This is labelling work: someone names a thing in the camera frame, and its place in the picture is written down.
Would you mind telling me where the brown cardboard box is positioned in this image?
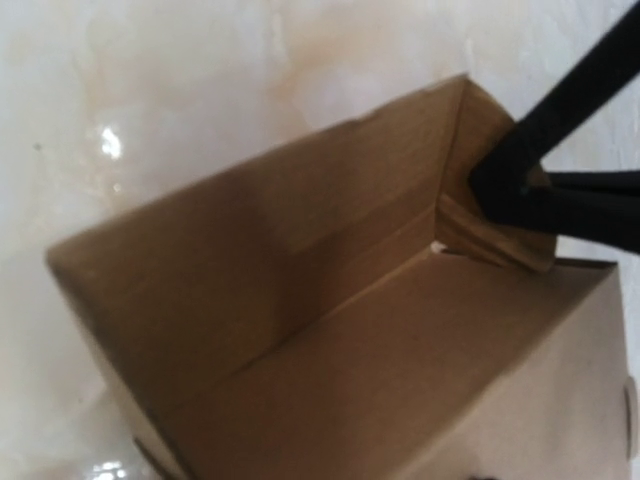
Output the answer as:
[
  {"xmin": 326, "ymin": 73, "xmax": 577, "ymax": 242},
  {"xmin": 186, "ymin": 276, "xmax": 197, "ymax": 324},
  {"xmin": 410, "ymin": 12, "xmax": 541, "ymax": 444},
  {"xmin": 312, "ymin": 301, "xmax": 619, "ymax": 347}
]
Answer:
[{"xmin": 47, "ymin": 77, "xmax": 639, "ymax": 479}]

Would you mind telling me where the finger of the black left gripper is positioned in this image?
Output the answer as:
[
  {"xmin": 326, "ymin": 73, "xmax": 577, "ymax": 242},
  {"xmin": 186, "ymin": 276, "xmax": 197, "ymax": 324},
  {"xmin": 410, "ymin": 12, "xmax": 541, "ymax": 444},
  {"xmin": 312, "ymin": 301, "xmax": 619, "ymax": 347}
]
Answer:
[{"xmin": 468, "ymin": 5, "xmax": 639, "ymax": 253}]

